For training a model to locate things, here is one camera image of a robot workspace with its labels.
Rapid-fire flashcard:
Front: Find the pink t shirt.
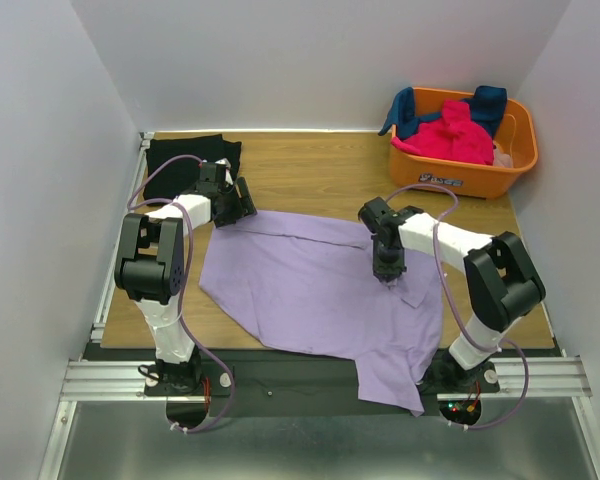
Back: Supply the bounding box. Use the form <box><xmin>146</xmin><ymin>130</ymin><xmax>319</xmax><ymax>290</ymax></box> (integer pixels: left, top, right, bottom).
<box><xmin>391</xmin><ymin>100</ymin><xmax>494</xmax><ymax>166</ymax></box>

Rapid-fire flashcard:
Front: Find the orange plastic laundry basket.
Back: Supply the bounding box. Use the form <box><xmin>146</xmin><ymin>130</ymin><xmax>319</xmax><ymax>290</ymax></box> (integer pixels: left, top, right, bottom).
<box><xmin>387</xmin><ymin>87</ymin><xmax>538</xmax><ymax>199</ymax></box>

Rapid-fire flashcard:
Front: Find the aluminium frame rail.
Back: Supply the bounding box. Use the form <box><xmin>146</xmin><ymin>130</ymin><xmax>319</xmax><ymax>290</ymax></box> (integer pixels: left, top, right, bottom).
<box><xmin>61</xmin><ymin>358</ymin><xmax>592</xmax><ymax>402</ymax></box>

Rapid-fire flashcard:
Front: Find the pale pink garment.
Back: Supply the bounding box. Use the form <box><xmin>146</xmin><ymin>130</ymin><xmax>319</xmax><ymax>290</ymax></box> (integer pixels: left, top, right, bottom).
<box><xmin>493</xmin><ymin>142</ymin><xmax>514</xmax><ymax>169</ymax></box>

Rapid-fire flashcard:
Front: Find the dark blue t shirt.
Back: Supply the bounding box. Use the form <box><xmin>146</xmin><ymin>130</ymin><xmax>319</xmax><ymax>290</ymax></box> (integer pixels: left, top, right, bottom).
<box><xmin>378</xmin><ymin>86</ymin><xmax>508</xmax><ymax>140</ymax></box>

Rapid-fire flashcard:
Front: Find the lavender t shirt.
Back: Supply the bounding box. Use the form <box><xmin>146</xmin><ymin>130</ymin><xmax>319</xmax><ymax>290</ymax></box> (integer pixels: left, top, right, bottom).
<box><xmin>199</xmin><ymin>211</ymin><xmax>444</xmax><ymax>416</ymax></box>

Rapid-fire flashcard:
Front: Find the folded black t shirt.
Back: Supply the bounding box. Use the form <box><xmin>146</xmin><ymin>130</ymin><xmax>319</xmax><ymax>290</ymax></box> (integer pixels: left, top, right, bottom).
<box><xmin>143</xmin><ymin>134</ymin><xmax>242</xmax><ymax>200</ymax></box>

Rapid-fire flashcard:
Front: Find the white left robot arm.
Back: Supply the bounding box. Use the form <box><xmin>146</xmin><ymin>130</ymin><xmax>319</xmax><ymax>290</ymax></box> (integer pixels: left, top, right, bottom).
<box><xmin>114</xmin><ymin>155</ymin><xmax>257</xmax><ymax>394</ymax></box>

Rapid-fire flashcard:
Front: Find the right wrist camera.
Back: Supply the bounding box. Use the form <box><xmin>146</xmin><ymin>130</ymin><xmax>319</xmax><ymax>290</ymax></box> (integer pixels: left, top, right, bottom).
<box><xmin>377</xmin><ymin>246</ymin><xmax>404</xmax><ymax>268</ymax></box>

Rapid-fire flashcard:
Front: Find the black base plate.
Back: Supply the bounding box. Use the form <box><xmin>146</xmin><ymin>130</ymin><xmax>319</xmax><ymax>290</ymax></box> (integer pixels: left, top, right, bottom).
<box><xmin>75</xmin><ymin>342</ymin><xmax>531</xmax><ymax>417</ymax></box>

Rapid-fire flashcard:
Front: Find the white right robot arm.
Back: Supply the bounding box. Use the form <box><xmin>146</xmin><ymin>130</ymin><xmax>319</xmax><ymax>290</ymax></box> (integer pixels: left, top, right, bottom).
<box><xmin>358</xmin><ymin>197</ymin><xmax>546</xmax><ymax>390</ymax></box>

